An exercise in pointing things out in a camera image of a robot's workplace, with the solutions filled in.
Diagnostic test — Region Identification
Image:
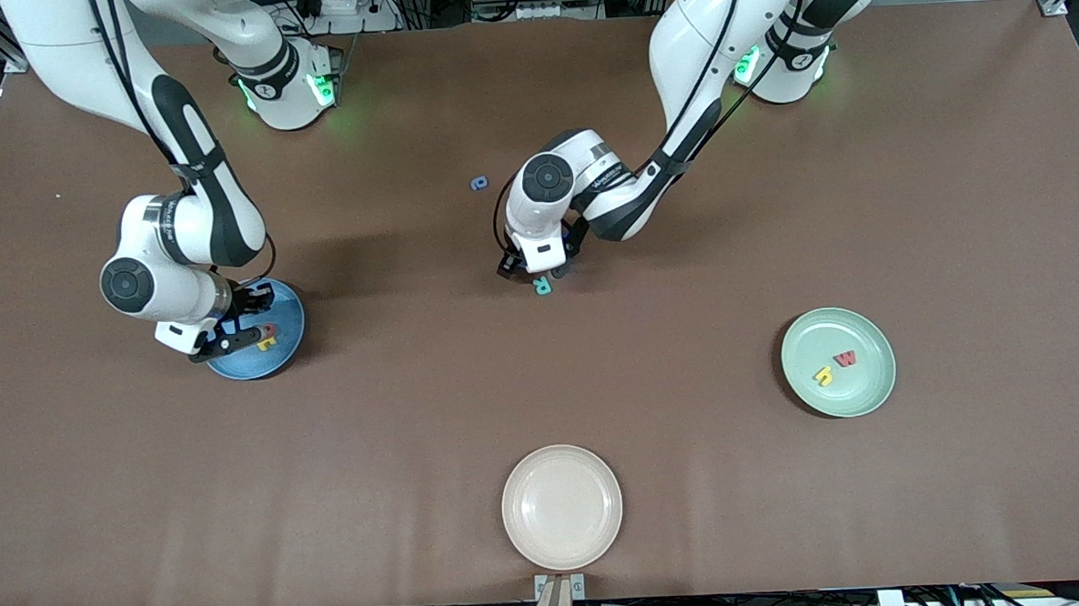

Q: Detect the green plate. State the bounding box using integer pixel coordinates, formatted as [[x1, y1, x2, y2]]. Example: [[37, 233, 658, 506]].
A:
[[779, 304, 900, 421]]

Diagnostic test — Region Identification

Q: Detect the blue plate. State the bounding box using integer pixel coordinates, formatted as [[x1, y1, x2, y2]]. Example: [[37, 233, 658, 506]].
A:
[[204, 275, 308, 383]]

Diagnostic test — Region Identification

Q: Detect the beige plate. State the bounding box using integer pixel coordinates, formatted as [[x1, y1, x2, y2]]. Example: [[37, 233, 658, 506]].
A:
[[499, 441, 627, 575]]

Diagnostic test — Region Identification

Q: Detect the white power strip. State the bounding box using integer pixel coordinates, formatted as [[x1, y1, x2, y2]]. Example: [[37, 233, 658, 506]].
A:
[[294, 0, 401, 36]]

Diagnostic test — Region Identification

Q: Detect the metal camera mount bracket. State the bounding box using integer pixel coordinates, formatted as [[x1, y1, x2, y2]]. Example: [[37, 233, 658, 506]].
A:
[[526, 572, 588, 606]]

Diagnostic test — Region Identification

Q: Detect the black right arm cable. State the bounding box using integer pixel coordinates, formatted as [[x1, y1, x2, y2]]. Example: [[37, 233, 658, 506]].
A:
[[87, 0, 278, 291]]

